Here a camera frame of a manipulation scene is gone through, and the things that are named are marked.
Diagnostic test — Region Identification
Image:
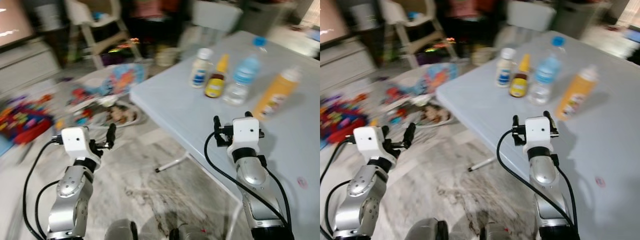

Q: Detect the orange juice bottle white cap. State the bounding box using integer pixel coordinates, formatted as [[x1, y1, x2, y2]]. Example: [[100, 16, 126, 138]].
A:
[[555, 65, 600, 121], [252, 66, 303, 121]]

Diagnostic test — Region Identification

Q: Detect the white folding table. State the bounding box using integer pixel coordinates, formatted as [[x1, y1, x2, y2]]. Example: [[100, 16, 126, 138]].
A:
[[129, 30, 321, 240], [435, 30, 640, 240]]

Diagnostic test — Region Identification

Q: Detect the small yellow capped bottle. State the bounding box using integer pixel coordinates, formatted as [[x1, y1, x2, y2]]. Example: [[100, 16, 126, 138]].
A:
[[509, 53, 532, 98], [204, 53, 231, 99]]

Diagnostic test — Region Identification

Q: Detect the colourful toy pile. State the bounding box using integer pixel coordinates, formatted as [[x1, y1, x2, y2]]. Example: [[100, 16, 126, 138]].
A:
[[0, 92, 57, 147], [320, 95, 357, 146]]

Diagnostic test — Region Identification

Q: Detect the colourful baby bouncer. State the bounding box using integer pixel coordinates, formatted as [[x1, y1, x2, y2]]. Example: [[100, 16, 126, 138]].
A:
[[65, 62, 149, 128], [372, 62, 458, 126]]

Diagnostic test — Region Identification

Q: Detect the clear water bottle blue cap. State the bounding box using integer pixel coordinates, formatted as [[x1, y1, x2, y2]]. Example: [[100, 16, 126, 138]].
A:
[[527, 36, 567, 106], [223, 36, 268, 106]]

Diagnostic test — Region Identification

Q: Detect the white bottle blue label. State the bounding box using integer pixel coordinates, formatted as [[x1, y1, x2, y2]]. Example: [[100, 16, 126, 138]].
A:
[[496, 47, 517, 88], [189, 47, 215, 89]]

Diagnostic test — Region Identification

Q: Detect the beige cup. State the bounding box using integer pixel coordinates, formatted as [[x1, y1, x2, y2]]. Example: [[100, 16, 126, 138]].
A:
[[470, 46, 493, 67], [154, 46, 179, 68]]

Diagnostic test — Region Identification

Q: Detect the white low cabinet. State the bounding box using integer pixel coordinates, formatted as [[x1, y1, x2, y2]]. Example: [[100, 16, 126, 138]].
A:
[[320, 39, 373, 93], [0, 39, 63, 98]]

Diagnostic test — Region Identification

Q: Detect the silver left robot leg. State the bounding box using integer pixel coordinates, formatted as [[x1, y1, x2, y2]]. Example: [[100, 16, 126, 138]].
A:
[[404, 218, 450, 240], [103, 218, 139, 240]]

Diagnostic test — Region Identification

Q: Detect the silver robot leg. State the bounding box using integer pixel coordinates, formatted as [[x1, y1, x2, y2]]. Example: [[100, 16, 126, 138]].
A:
[[480, 222, 521, 240], [404, 218, 450, 240], [169, 223, 213, 240], [103, 218, 139, 240]]

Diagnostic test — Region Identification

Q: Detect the silver right robot leg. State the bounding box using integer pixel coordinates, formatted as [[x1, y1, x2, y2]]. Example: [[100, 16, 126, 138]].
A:
[[169, 223, 213, 240], [480, 222, 521, 240]]

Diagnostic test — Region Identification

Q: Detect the white plastic chair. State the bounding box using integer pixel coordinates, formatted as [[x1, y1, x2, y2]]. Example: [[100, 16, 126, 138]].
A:
[[191, 0, 244, 35], [506, 0, 557, 33]]

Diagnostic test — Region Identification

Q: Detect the white baby high chair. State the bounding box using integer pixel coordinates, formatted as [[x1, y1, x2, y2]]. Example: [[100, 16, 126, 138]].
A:
[[64, 0, 146, 70], [379, 0, 458, 70]]

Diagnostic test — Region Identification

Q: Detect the person in pink top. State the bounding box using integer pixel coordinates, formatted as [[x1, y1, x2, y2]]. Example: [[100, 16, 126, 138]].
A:
[[122, 0, 183, 56], [440, 0, 501, 56]]

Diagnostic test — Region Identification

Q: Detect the grey bin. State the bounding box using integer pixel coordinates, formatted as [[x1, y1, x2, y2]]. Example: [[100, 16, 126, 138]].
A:
[[552, 0, 613, 38], [239, 0, 298, 37]]

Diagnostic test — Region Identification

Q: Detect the flat television screen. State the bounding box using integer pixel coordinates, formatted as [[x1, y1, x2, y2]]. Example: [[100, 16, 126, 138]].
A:
[[320, 0, 351, 43], [0, 0, 35, 50]]

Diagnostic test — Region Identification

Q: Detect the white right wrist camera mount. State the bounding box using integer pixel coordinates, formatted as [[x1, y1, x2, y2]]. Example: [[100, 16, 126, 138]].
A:
[[524, 116, 554, 150], [227, 117, 262, 151]]

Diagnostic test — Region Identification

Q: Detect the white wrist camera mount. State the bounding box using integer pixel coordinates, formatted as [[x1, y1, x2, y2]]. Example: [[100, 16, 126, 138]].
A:
[[227, 117, 262, 151], [524, 116, 554, 150], [60, 126, 94, 162], [353, 126, 388, 162]]

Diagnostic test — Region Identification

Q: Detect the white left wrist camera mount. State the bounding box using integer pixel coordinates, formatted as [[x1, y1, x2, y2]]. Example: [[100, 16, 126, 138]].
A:
[[353, 126, 388, 162], [60, 126, 94, 162]]

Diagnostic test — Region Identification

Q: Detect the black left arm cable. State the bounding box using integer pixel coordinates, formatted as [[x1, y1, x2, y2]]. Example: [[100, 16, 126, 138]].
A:
[[320, 137, 357, 240], [22, 137, 63, 240]]

